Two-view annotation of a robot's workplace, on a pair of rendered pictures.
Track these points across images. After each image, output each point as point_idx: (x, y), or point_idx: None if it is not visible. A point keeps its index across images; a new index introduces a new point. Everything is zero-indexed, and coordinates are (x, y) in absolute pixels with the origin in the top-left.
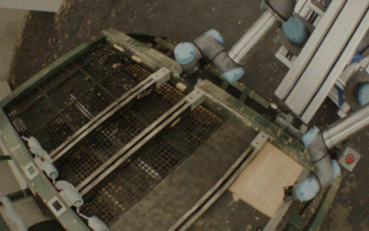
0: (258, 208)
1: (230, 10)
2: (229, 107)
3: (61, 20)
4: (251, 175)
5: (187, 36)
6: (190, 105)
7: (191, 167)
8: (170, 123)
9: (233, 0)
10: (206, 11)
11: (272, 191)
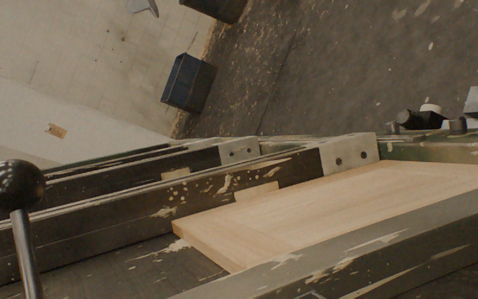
0: (226, 258)
1: (406, 89)
2: (296, 139)
3: None
4: (271, 200)
5: None
6: (213, 148)
7: None
8: (156, 168)
9: (411, 66)
10: (367, 114)
11: (336, 220)
